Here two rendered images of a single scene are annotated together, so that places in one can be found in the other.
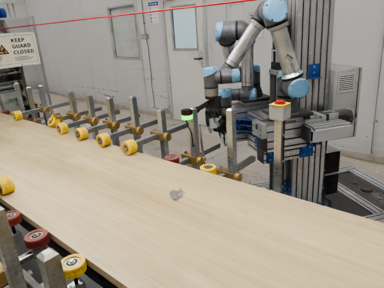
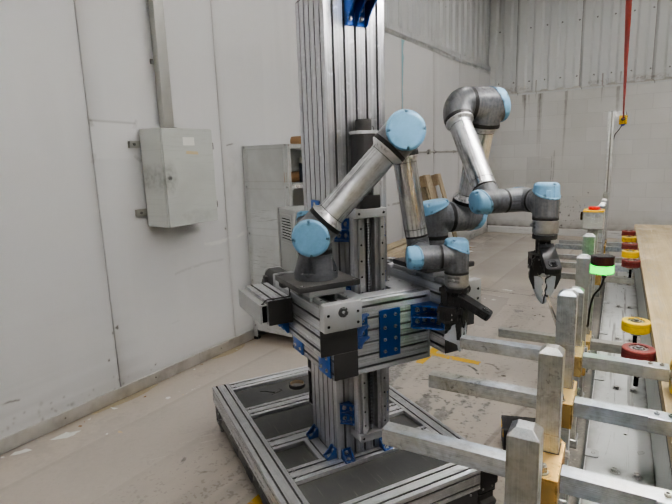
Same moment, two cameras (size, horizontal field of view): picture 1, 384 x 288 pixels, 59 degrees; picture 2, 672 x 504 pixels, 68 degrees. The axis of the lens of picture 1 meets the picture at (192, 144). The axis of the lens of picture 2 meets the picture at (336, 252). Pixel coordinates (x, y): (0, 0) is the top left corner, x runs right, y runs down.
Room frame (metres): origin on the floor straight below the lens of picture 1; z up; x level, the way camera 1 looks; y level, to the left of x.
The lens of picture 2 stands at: (2.77, 1.17, 1.44)
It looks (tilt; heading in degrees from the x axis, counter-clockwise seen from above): 11 degrees down; 257
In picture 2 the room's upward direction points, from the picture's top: 2 degrees counter-clockwise
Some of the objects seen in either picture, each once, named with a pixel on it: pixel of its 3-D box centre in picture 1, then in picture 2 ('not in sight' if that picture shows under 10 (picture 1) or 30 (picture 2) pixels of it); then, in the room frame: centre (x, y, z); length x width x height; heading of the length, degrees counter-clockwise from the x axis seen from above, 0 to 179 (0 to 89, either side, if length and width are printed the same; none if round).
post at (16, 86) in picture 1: (22, 107); not in sight; (3.30, 1.64, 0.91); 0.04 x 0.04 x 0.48; 47
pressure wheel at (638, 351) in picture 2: (172, 166); (637, 365); (1.69, 0.11, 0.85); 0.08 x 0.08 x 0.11
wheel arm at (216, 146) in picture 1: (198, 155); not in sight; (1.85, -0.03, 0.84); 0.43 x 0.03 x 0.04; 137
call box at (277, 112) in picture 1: (279, 111); (593, 219); (1.43, -0.39, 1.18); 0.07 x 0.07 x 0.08; 47
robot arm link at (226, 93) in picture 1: (225, 98); (455, 256); (2.06, -0.23, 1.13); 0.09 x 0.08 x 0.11; 165
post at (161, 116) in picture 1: (164, 147); (570, 379); (1.94, 0.17, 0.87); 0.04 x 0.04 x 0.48; 47
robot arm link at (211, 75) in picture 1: (211, 77); (545, 201); (1.82, -0.13, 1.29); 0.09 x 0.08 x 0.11; 93
